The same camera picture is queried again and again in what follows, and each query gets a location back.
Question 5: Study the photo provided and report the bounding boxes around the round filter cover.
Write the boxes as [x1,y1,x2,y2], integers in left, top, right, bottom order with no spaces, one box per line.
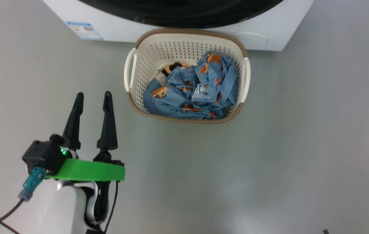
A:
[236,32,268,46]

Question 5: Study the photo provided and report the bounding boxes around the blue energy label sticker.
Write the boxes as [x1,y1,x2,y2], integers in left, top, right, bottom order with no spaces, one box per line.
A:
[66,21,104,41]

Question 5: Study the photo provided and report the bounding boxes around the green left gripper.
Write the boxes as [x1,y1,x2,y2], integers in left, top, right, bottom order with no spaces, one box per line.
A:
[46,91,125,182]

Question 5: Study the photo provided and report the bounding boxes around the thin black left gripper cable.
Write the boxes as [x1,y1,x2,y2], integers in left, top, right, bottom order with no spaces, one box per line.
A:
[104,181,120,233]

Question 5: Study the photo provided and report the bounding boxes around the cream plastic laundry basket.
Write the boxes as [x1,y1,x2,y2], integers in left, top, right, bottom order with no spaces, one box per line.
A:
[124,29,251,124]

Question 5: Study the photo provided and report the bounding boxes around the teal left camera connector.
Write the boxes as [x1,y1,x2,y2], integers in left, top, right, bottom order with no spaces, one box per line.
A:
[18,167,46,202]

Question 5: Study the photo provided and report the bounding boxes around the white washing machine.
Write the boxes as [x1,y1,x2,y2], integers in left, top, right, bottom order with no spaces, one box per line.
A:
[43,0,315,52]

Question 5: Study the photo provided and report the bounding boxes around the blue cartoon print trousers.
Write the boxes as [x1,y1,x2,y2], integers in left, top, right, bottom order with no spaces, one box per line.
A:
[166,52,239,109]

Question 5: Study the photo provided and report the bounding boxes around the blue cartoon print shirt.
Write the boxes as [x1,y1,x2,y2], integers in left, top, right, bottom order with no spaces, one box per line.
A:
[143,62,233,120]

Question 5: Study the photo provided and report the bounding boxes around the black left camera cable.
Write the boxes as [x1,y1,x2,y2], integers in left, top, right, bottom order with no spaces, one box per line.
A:
[0,199,25,227]

